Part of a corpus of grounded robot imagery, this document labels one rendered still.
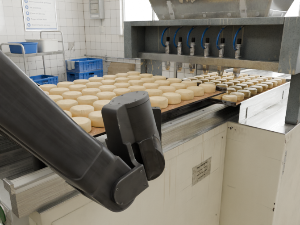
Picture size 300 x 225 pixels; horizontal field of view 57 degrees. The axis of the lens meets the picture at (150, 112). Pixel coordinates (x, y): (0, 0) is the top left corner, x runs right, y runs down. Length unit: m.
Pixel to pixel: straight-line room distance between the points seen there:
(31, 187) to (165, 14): 0.90
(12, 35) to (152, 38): 4.20
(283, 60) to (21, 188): 0.75
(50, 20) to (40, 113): 5.41
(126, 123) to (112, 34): 5.28
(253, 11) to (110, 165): 0.79
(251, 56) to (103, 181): 0.79
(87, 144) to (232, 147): 0.76
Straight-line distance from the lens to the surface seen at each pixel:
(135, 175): 0.37
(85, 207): 0.60
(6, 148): 0.81
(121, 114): 0.37
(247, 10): 1.03
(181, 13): 1.17
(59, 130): 0.32
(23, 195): 0.53
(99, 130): 0.53
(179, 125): 0.77
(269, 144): 0.98
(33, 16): 5.51
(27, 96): 0.30
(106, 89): 0.78
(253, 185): 1.06
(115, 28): 5.58
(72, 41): 5.99
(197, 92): 0.78
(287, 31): 0.90
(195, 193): 0.94
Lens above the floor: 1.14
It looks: 17 degrees down
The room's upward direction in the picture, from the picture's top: straight up
